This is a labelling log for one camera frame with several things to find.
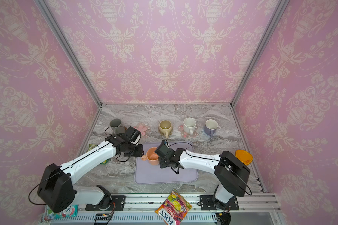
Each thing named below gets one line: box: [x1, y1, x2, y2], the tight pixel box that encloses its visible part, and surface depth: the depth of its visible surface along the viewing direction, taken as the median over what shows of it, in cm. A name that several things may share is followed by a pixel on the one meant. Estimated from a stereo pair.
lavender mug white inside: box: [204, 119, 219, 137], surface depth 99 cm
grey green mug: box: [109, 118, 126, 135], surface depth 96 cm
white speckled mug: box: [183, 117, 197, 136], surface depth 100 cm
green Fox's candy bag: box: [40, 204, 79, 224], surface depth 71 cm
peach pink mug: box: [140, 146, 160, 166], surface depth 84 cm
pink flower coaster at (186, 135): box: [177, 124, 199, 139], surface depth 104 cm
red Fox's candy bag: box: [154, 188, 193, 225], surface depth 71 cm
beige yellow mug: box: [158, 120, 174, 140], surface depth 97 cm
